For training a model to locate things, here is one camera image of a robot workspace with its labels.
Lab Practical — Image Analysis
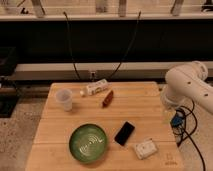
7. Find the black smartphone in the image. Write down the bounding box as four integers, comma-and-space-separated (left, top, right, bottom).
114, 122, 135, 146

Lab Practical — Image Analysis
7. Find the black equipment left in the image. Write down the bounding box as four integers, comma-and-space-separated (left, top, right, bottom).
0, 46, 18, 118

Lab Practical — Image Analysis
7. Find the white plastic bottle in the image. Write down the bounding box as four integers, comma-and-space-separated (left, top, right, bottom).
80, 79, 108, 97

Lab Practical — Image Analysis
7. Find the brown snack bar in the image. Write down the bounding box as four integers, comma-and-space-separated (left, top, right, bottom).
102, 90, 114, 108

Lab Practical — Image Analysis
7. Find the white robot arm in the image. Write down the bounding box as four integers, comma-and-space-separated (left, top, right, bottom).
161, 61, 213, 115

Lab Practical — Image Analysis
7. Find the black cable right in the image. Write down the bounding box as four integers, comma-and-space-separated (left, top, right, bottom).
107, 10, 142, 80

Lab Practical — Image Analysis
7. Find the white rectangular box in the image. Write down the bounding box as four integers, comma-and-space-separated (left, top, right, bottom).
134, 139, 158, 160

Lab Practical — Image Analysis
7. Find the black cable left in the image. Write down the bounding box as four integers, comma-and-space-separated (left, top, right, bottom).
63, 11, 82, 81

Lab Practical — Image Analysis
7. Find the green ceramic bowl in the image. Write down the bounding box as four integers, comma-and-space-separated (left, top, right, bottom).
69, 124, 108, 164

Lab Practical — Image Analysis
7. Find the blue connector box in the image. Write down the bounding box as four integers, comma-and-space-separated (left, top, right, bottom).
170, 113, 184, 127

